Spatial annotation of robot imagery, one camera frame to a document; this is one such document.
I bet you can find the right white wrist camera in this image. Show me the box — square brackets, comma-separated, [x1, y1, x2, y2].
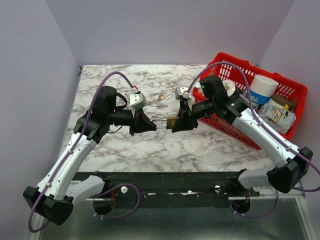
[174, 86, 191, 100]

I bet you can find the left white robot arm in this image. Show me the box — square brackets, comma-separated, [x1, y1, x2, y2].
[23, 86, 157, 226]

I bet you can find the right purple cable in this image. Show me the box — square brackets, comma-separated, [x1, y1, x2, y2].
[186, 61, 320, 193]

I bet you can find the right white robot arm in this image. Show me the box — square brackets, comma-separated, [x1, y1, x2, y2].
[172, 75, 313, 196]

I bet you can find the purple cable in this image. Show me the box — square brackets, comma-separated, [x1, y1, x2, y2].
[186, 61, 320, 193]
[27, 71, 137, 233]

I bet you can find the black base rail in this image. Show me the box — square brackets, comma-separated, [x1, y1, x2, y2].
[92, 171, 276, 210]

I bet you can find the white toilet paper roll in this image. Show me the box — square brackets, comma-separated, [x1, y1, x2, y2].
[249, 75, 279, 105]

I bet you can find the white round lid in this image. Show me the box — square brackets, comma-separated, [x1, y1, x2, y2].
[222, 79, 236, 97]

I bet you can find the white lotion bottle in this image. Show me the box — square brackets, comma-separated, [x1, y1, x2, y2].
[195, 82, 204, 96]

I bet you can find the white printed bag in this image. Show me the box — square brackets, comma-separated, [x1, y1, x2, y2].
[258, 98, 296, 134]

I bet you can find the brown round container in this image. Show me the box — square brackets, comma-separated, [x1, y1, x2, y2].
[271, 94, 298, 112]

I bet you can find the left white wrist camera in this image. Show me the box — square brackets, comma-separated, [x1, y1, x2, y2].
[129, 88, 147, 111]

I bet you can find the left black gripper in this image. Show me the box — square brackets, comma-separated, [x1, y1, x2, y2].
[108, 107, 158, 136]

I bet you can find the large brass padlock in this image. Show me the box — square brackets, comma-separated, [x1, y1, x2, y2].
[152, 116, 180, 130]

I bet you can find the red plastic basket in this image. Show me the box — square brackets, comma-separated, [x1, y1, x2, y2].
[200, 52, 308, 150]

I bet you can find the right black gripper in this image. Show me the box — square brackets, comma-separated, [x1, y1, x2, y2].
[170, 98, 215, 133]

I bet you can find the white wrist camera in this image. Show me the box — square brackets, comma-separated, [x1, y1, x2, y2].
[174, 86, 191, 100]
[129, 88, 147, 111]

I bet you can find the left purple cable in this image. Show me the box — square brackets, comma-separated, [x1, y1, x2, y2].
[27, 71, 137, 233]

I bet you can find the small brass padlock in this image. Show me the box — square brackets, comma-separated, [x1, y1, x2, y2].
[158, 94, 174, 101]

